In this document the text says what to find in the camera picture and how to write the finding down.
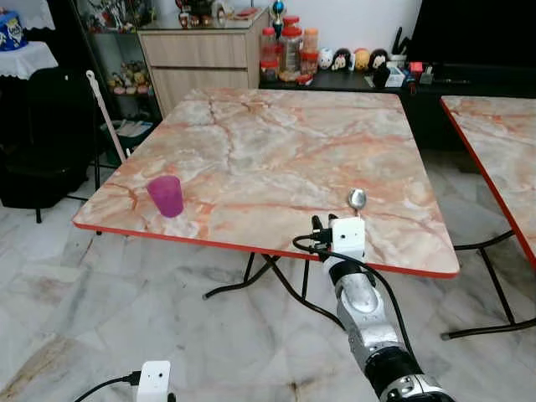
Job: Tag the metal spoon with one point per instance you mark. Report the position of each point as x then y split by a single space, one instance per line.
358 198

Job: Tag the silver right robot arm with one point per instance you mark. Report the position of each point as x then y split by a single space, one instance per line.
362 311

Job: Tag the marble top folding table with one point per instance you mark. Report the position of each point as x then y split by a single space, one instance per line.
276 159
502 142

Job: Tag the purple plastic cup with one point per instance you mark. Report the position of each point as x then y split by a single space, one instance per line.
166 197

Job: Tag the white round figurine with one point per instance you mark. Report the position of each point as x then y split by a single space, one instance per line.
326 59

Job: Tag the black hair doll figurine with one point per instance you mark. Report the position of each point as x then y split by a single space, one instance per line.
378 59
342 59

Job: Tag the yellow round figurine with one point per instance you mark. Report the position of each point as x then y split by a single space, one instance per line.
362 59

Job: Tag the large red lid plastic jar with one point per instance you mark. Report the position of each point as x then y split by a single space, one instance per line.
291 52

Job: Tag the small red box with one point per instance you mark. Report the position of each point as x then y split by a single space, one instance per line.
416 67

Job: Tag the orange filled plastic jar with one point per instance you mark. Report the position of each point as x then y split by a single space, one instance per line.
311 40

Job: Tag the red lid snack jar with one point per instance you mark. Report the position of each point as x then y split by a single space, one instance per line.
268 46

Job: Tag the light wooden drawer cabinet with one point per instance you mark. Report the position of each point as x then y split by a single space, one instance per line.
201 59

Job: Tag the blue globe ornament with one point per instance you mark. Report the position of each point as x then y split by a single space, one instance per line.
277 10

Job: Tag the pale stick with white grip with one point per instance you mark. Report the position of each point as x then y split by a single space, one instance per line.
105 117

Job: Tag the black television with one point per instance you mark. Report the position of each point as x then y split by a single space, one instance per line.
473 29

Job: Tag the glass display shelf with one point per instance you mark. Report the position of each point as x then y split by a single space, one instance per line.
126 50

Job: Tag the black chair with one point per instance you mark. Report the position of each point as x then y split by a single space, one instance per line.
42 142

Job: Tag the white lace table cloth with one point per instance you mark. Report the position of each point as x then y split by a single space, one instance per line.
25 60

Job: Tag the blue printed container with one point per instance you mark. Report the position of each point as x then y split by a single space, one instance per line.
12 32

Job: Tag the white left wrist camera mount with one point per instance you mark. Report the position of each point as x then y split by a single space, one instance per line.
154 382

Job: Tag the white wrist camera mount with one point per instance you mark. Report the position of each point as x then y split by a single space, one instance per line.
348 238
154 382

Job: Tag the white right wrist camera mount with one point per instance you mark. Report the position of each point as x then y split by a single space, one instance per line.
348 238

